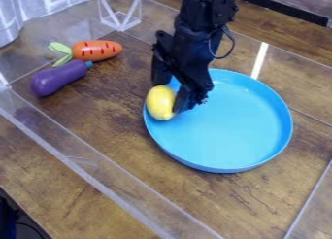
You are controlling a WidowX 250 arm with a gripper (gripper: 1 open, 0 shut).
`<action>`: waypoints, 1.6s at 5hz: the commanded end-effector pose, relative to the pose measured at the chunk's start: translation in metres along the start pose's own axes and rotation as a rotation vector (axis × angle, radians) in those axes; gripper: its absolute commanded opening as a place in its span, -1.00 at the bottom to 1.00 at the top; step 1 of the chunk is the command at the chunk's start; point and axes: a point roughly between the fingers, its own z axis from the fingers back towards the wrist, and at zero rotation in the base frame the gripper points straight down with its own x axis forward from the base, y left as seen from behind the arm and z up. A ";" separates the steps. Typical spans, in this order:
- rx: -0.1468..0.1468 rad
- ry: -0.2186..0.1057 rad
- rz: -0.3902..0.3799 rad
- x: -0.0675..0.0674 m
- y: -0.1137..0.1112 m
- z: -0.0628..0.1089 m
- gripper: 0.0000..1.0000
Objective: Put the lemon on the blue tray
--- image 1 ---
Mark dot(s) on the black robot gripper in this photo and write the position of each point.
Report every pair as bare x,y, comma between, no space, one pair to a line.
181,56

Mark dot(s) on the yellow toy lemon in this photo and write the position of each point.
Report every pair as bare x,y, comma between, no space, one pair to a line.
159,101

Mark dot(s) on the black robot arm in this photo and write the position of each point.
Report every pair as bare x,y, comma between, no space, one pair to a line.
205,14

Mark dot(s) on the blue round tray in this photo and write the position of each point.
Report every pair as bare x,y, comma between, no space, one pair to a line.
233,133

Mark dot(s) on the orange toy carrot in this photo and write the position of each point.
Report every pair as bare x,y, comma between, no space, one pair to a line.
87,50

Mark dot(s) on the purple toy eggplant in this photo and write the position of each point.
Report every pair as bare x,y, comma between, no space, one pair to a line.
48,81

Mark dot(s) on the black bar in background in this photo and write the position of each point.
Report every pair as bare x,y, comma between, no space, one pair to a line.
315,11

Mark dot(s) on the grey white curtain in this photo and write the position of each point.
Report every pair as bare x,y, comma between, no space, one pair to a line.
19,11

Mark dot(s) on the clear acrylic enclosure wall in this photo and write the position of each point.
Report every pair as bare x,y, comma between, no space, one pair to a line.
80,163

